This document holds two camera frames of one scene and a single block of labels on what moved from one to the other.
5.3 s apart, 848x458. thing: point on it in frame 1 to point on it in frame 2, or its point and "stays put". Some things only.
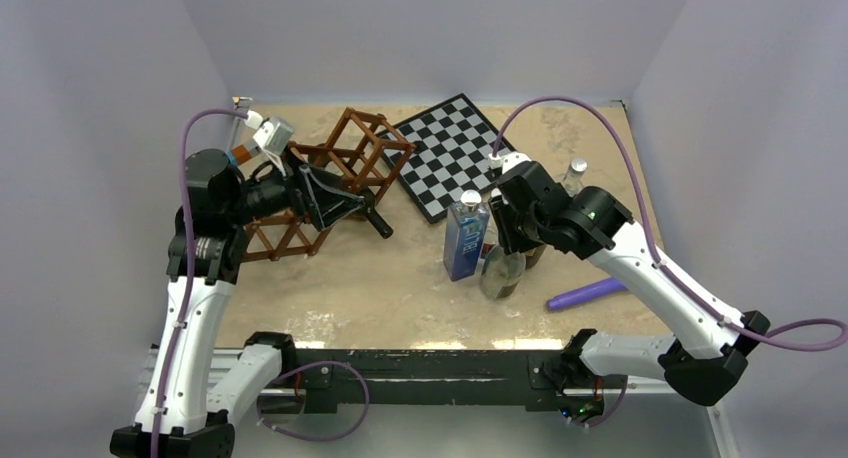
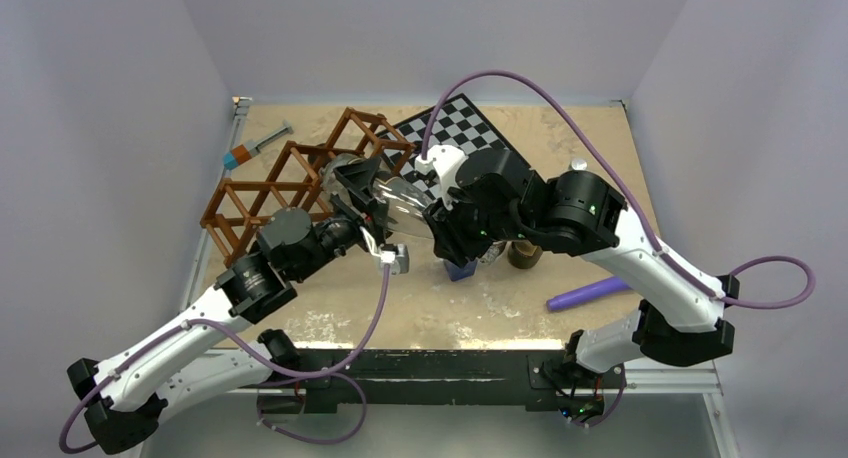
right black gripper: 512,241 to 451,239
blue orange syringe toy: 241,154 stays put
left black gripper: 313,196 to 356,177
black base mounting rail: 549,383 stays put
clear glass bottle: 501,272 to 403,197
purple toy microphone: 585,293 stays put
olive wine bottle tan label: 533,255 stays put
